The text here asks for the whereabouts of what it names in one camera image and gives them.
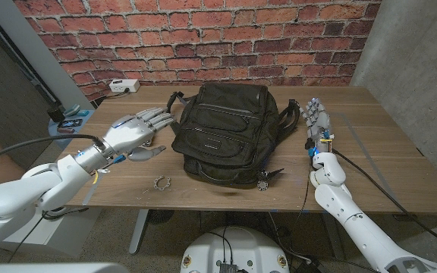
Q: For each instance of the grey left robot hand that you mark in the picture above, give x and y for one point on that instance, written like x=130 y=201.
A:
x=131 y=132

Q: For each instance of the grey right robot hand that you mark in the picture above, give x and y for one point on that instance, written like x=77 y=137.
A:
x=319 y=121

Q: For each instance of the black fabric backpack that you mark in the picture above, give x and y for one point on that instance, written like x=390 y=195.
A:
x=226 y=132

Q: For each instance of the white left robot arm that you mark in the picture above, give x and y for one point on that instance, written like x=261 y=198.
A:
x=13 y=197

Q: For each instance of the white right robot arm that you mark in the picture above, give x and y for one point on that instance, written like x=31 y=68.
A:
x=332 y=197

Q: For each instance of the white power strip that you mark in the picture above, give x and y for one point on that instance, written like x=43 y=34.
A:
x=121 y=85

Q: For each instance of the small blue item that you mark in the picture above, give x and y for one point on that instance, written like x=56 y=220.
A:
x=83 y=113

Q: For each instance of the black smartphone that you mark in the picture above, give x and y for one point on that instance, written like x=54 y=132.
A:
x=70 y=123

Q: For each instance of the teal grey case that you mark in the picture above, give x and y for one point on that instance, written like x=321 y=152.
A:
x=72 y=109

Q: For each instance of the blue round stool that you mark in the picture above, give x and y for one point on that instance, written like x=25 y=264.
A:
x=66 y=130

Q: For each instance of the small red brown item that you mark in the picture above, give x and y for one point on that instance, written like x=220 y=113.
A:
x=65 y=130

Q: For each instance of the small black box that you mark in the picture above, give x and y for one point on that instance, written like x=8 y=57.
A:
x=55 y=114

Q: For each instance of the white table leg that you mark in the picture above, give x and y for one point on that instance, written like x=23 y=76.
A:
x=139 y=231

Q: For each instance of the red brick printed backdrop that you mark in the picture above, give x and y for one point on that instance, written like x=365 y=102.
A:
x=203 y=38

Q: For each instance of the grey table leg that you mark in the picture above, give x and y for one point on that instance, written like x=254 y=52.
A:
x=336 y=246

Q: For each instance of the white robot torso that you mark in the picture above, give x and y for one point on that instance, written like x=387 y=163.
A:
x=233 y=250

